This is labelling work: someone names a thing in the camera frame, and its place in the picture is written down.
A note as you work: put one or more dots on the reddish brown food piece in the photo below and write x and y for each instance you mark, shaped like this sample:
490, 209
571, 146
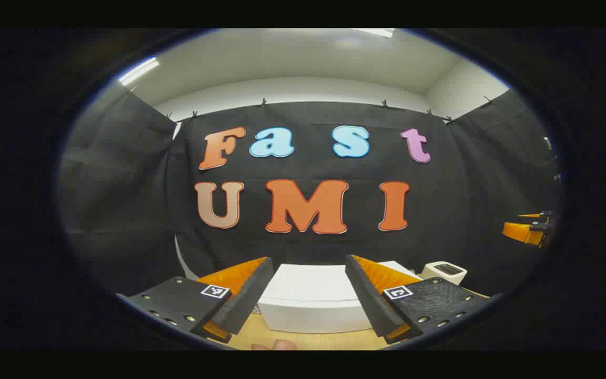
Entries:
279, 346

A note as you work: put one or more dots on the long ceiling light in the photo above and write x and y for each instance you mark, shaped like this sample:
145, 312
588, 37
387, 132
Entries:
376, 32
139, 71

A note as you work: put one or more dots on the white microwave oven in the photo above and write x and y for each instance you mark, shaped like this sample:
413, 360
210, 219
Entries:
313, 295

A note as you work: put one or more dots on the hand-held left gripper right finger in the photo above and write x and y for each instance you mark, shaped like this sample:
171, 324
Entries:
369, 297

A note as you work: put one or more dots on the white toaster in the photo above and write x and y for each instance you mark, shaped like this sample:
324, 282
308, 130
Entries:
432, 276

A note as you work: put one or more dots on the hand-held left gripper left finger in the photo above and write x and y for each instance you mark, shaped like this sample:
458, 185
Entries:
248, 297

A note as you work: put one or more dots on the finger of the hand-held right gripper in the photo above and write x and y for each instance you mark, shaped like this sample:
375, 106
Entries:
534, 215
518, 232

